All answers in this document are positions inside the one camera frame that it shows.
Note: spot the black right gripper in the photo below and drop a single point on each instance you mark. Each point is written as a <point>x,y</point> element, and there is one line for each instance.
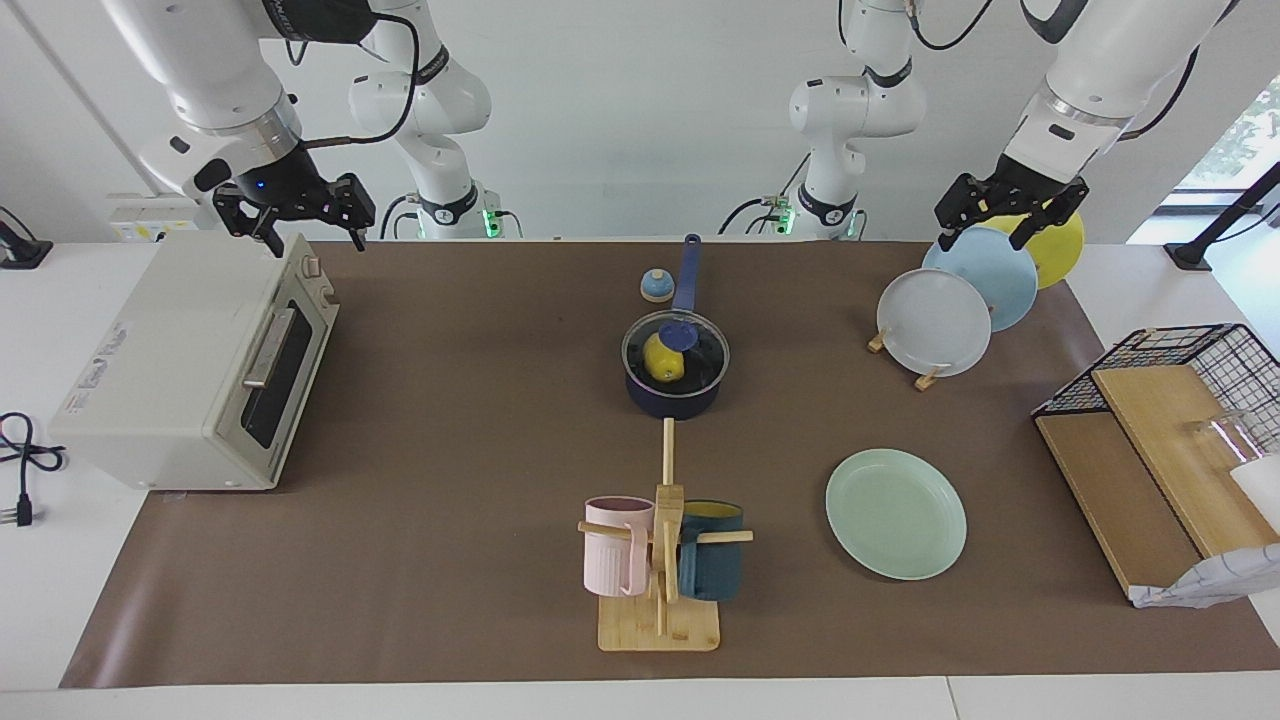
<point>290,190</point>

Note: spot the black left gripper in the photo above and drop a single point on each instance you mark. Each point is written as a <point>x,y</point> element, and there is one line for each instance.
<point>1015,192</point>

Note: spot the glass lid with blue knob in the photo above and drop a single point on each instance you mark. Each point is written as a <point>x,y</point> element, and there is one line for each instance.
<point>705,355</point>

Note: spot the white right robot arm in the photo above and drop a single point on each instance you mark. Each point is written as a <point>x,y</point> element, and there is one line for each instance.
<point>220,70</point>

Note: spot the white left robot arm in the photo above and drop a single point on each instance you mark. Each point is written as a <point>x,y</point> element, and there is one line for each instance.
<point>1110,60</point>

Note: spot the light blue plate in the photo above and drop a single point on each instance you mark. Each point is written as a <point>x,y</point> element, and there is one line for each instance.
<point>995,275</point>

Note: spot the yellow plate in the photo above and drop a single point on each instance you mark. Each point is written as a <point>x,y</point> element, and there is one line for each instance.
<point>1062,255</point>

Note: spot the grey plate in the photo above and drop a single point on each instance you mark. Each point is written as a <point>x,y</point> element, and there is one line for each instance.
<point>932,322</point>

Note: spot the wooden plate rack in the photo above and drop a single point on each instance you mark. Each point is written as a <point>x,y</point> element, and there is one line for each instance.
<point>930,380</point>

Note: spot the pale green plate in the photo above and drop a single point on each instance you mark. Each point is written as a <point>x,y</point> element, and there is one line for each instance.
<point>895,515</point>

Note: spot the cream toaster oven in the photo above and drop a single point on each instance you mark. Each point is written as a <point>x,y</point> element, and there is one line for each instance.
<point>170,370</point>

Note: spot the black clamp stand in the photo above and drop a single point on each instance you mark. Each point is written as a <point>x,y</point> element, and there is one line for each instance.
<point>1190,255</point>

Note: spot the light wooden board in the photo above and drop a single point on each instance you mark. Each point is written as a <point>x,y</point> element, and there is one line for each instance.
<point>1160,420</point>

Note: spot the dark wooden board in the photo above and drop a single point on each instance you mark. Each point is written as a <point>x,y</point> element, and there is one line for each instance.
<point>1110,490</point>

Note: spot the dark blue saucepan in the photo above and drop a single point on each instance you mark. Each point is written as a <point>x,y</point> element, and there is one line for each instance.
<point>688,270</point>

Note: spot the clear glass cup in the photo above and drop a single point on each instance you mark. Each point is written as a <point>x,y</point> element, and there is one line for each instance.
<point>1225,435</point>

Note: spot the small blue wooden bell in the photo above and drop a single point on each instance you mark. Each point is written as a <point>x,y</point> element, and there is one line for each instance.
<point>657,287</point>

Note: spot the brown table mat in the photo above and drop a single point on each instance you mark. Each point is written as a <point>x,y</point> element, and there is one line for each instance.
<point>450,560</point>

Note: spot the white cup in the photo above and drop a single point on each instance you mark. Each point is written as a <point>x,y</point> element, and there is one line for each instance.
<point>1262,490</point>

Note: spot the white checked cloth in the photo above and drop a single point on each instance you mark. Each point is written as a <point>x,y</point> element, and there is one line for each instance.
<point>1215,580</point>

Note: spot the pink ribbed mug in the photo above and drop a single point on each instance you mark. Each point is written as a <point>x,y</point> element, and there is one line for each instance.
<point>612,550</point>

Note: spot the dark teal mug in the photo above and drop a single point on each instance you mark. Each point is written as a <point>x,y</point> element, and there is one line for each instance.
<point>712,570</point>

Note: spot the wooden mug tree stand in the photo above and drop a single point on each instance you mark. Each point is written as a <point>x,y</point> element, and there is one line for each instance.
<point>658,625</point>

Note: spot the black desk mount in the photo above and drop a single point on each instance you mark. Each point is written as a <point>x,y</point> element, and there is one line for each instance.
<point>20,255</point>

